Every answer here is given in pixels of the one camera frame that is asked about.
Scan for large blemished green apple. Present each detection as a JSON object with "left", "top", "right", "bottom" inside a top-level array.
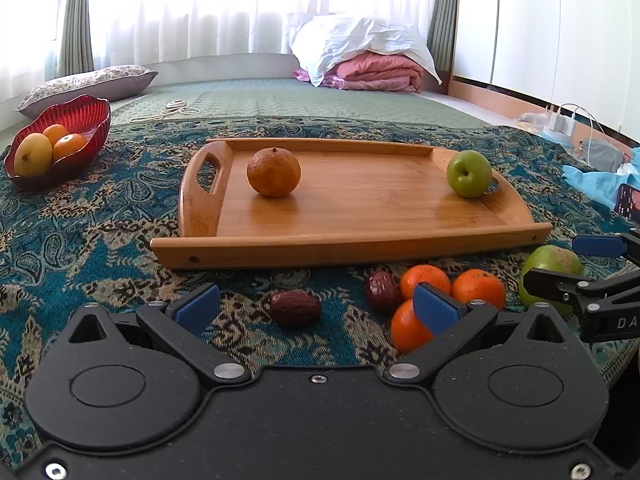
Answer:
[{"left": 518, "top": 245, "right": 585, "bottom": 308}]

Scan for bright orange mandarin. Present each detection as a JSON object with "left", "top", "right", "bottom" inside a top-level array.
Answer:
[{"left": 400, "top": 264, "right": 451, "bottom": 300}]

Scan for dark red date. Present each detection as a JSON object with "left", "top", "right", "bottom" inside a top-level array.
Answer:
[
  {"left": 364, "top": 271, "right": 402, "bottom": 314},
  {"left": 269, "top": 292, "right": 321, "bottom": 325}
]

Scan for smartphone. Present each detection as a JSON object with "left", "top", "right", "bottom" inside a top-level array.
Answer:
[{"left": 614, "top": 183, "right": 640, "bottom": 224}]

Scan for light blue cloth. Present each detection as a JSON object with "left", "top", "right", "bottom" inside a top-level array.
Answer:
[{"left": 563, "top": 148, "right": 640, "bottom": 210}]

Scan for grey pouch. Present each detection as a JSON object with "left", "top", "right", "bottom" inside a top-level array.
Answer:
[{"left": 580, "top": 139, "right": 625, "bottom": 174}]

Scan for small green apple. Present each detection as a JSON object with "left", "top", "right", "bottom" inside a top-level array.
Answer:
[{"left": 446, "top": 150, "right": 492, "bottom": 198}]

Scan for wooden serving tray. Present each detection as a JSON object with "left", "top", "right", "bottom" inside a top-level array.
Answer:
[{"left": 151, "top": 138, "right": 552, "bottom": 270}]

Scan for large dull orange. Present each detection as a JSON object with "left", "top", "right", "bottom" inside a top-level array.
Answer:
[{"left": 246, "top": 146, "right": 302, "bottom": 198}]

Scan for mandarin in bowl front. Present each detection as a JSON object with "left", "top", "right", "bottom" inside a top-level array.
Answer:
[{"left": 52, "top": 133, "right": 88, "bottom": 162}]

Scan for mandarin in bowl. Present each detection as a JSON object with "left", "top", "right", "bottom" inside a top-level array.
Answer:
[
  {"left": 42, "top": 124, "right": 70, "bottom": 146},
  {"left": 52, "top": 133, "right": 88, "bottom": 162}
]

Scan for yellow mango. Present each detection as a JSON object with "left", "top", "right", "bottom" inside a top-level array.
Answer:
[{"left": 14, "top": 133, "right": 52, "bottom": 178}]

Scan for green quilted mat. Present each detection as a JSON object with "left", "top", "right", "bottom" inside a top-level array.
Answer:
[{"left": 112, "top": 79, "right": 487, "bottom": 129}]

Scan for red glass fruit bowl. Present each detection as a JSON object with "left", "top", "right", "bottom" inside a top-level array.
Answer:
[{"left": 3, "top": 94, "right": 111, "bottom": 191}]

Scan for mandarin in bowl back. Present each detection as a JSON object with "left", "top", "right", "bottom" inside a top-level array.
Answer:
[{"left": 42, "top": 124, "right": 70, "bottom": 146}]

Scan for floral grey pillow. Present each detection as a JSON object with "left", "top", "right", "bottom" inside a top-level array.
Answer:
[{"left": 17, "top": 65, "right": 158, "bottom": 119}]

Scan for green curtain right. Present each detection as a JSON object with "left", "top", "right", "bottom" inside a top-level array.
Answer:
[{"left": 427, "top": 0, "right": 458, "bottom": 73}]

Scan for green curtain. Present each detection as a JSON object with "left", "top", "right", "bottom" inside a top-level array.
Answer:
[
  {"left": 427, "top": 0, "right": 458, "bottom": 73},
  {"left": 55, "top": 0, "right": 94, "bottom": 77}
]

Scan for folded pink blanket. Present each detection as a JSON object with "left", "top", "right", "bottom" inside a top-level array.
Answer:
[{"left": 320, "top": 52, "right": 425, "bottom": 93}]

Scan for green curtain left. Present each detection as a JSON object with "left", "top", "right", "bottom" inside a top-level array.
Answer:
[{"left": 55, "top": 0, "right": 94, "bottom": 77}]

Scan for white pillow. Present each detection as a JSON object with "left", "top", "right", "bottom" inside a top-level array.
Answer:
[{"left": 290, "top": 14, "right": 442, "bottom": 87}]

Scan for white sheer curtain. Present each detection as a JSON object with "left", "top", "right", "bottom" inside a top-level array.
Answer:
[{"left": 1, "top": 0, "right": 434, "bottom": 101}]

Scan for white charger with cable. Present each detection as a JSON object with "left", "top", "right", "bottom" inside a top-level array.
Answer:
[{"left": 540, "top": 103, "right": 610, "bottom": 165}]

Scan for white coiled cord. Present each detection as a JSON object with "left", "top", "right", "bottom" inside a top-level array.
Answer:
[{"left": 130, "top": 98, "right": 202, "bottom": 124}]

